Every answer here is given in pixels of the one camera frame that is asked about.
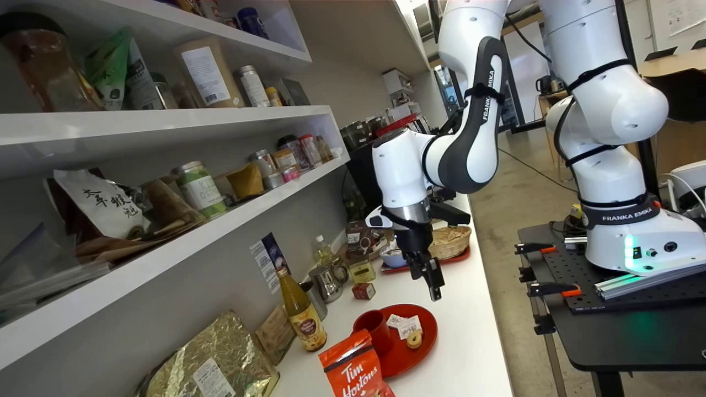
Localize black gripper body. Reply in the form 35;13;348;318
395;218;437;274

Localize red snack box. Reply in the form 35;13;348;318
318;328;400;397

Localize brown cardboard packet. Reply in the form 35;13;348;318
252;303;297;368

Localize brown paper packet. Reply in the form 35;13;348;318
142;177;206;232

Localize red serving tray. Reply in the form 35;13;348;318
380;246;474;276

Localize small white sachet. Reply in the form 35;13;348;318
383;312;423;342

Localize dark spice jar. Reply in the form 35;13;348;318
343;218;380;260

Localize small yellow box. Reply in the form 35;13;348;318
346;260;377;286

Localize red round plate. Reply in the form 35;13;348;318
343;301;438;382

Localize red cup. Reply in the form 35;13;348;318
351;309;400;354

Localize clear glass jar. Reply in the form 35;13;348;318
310;261;348;303

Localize black coffee machine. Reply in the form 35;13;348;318
343;114;422;223

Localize small oil bottle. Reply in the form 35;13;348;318
310;234;337;271

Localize yellow liquid glass bottle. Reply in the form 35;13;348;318
275;253;331;354

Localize small brown jar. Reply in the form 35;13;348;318
316;135;337;164

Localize red lidded jar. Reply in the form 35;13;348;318
296;132;324;168

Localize blue and white carton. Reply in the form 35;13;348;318
249;232;288;296

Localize pink labelled jar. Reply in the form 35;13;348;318
271;146;305;184

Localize black tripod stand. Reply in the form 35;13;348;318
498;116;551;139

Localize metal tin can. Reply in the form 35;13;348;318
249;149;286;192

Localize mustard yellow cup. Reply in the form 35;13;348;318
225;161;267;202

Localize dark flat box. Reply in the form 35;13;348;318
283;76;313;107

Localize black robot table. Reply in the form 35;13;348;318
517;218;706;397

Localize white canister green lid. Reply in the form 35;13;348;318
175;161;231;223

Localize white plastic bottle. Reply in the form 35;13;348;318
239;63;273;109

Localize gold foil bag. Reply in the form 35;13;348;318
135;310;283;397

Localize cardboard box white label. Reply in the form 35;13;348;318
175;40;244;109

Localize white device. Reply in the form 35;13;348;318
663;161;706;211

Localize dark blue container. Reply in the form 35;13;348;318
233;6;271;41

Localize wooden utensils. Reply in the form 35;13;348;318
72;218;203;269

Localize white bag with calligraphy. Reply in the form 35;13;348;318
51;168;154;242

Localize grey pouch bag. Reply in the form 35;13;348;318
124;40;167;113

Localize green pouch bag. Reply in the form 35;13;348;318
83;29;135;113

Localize grey plastic bags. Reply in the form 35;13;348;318
0;218;115;327

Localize large brown jar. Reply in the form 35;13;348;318
0;13;102;114

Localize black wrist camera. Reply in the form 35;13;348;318
363;201;471;232

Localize orange handled clamp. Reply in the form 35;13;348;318
525;279;586;300
514;241;562;257

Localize white wall shelf unit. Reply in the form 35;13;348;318
0;0;352;372

